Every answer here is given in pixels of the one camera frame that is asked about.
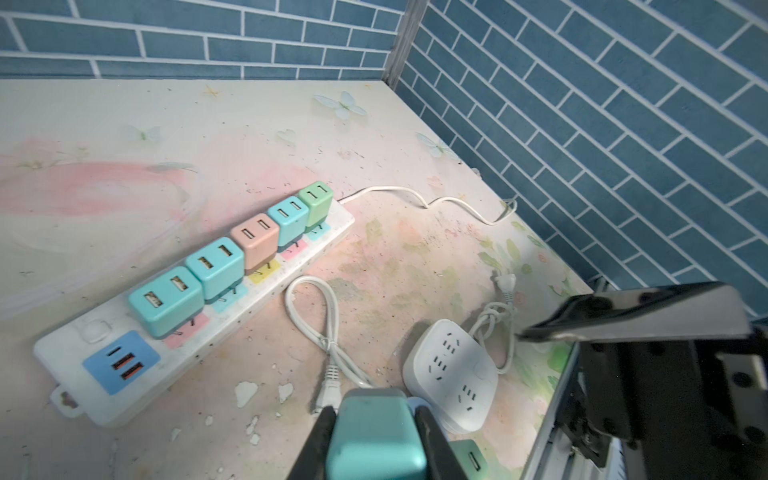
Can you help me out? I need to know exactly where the white long power strip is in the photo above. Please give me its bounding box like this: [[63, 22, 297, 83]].
[[34, 201, 354, 427]]

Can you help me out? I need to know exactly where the pink plug adapter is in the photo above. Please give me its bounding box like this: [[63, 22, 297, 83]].
[[230, 213, 280, 274]]

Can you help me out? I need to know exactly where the teal plug adapter top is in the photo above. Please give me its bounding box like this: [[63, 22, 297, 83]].
[[128, 266, 205, 339]]

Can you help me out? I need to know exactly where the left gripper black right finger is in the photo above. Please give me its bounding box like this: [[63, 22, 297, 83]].
[[416, 425, 467, 480]]

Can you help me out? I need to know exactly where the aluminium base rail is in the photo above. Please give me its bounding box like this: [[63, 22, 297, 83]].
[[521, 346, 626, 480]]

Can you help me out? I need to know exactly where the white bundled cable with plug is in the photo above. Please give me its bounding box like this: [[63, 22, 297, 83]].
[[283, 274, 373, 418]]

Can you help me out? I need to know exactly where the green plug adapter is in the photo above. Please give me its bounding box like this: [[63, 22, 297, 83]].
[[297, 181, 334, 233], [449, 439, 489, 480]]

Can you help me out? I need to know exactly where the teal plug adapter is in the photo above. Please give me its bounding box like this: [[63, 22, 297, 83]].
[[128, 266, 205, 339], [267, 196, 309, 252], [184, 237, 245, 304], [325, 389, 427, 479]]

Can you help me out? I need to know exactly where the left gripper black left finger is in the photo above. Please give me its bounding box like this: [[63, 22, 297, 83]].
[[287, 406, 337, 480]]

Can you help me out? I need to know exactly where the white coiled socket cable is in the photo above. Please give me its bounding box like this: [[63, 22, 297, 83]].
[[467, 271, 520, 376]]

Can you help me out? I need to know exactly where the white power strip cable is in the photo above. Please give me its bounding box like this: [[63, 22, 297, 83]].
[[337, 184, 518, 227]]

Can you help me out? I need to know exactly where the white square power socket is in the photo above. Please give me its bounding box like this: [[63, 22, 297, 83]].
[[402, 319, 498, 434]]

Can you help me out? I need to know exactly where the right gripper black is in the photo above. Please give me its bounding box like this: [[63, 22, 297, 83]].
[[518, 281, 767, 479]]

